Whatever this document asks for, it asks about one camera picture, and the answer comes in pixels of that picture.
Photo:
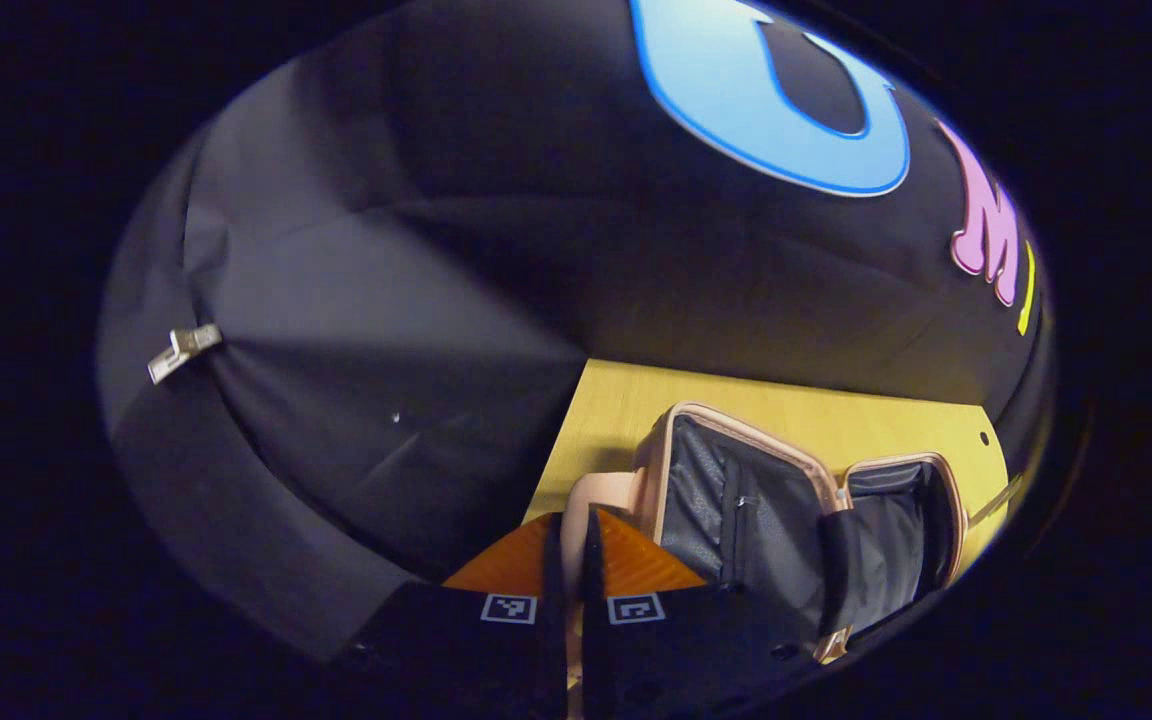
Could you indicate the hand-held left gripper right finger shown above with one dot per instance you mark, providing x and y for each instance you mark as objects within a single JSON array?
[{"x": 593, "y": 600}]

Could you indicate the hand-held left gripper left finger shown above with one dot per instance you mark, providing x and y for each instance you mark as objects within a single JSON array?
[{"x": 554, "y": 600}]

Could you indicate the pink suitcase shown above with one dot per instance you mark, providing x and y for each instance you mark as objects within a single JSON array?
[{"x": 766, "y": 520}]

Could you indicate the black backdrop cloth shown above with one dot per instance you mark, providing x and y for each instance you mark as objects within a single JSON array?
[{"x": 386, "y": 250}]

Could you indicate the silver cloth clip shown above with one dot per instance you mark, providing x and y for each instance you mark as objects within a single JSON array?
[{"x": 183, "y": 350}]

